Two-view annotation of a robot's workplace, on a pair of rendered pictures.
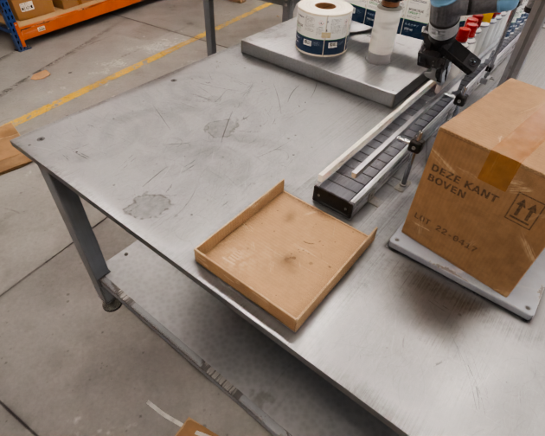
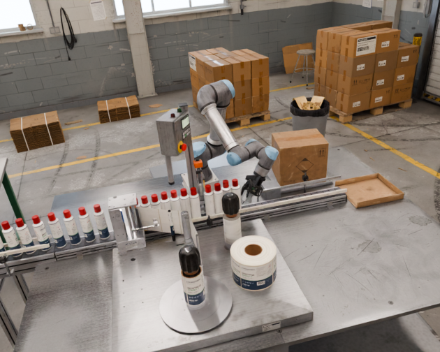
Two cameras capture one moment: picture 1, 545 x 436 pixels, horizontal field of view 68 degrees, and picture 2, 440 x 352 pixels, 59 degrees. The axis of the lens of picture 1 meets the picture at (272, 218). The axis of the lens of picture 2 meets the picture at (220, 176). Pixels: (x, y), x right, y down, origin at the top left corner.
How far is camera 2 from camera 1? 2.80 m
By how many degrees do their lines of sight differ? 97
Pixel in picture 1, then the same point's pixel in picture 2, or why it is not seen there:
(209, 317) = not seen: hidden behind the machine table
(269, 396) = not seen: hidden behind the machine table
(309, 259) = (362, 187)
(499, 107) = (302, 142)
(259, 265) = (380, 191)
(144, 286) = (422, 336)
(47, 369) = not seen: outside the picture
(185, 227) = (404, 208)
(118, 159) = (436, 246)
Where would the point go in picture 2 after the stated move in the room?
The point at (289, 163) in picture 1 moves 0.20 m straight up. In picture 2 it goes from (344, 217) to (348, 186)
